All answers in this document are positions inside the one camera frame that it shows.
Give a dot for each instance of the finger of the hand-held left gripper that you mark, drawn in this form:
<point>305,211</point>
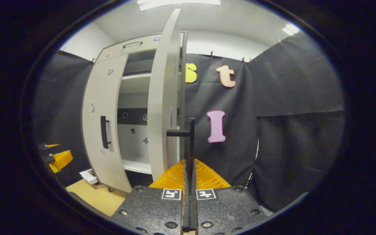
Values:
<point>60,160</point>
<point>49,148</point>

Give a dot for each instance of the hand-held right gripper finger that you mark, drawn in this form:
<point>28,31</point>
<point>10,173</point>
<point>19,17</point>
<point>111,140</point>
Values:
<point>186,212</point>
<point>194,212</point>

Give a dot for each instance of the grey double-door shoe cabinet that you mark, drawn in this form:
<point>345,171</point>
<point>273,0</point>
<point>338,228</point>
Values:
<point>132,143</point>

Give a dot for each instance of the grey shoe cabinet door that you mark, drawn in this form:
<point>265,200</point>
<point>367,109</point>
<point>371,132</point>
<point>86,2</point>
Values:
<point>162,98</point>
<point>103,98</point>

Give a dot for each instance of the white cabinet shelf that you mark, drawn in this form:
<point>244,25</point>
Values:
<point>135,76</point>
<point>135,164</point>

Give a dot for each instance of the grey cabinet top drawer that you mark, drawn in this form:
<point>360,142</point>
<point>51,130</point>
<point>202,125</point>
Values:
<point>116,54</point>

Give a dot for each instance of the white printed leaflet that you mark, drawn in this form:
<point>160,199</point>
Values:
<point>88,176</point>

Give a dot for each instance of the black backdrop cloth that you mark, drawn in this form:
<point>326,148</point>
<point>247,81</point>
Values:
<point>289,81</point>

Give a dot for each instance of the long ceiling light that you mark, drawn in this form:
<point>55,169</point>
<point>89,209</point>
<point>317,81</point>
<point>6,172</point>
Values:
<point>178,3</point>

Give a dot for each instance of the small ceiling light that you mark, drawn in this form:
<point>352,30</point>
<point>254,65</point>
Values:
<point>290,29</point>

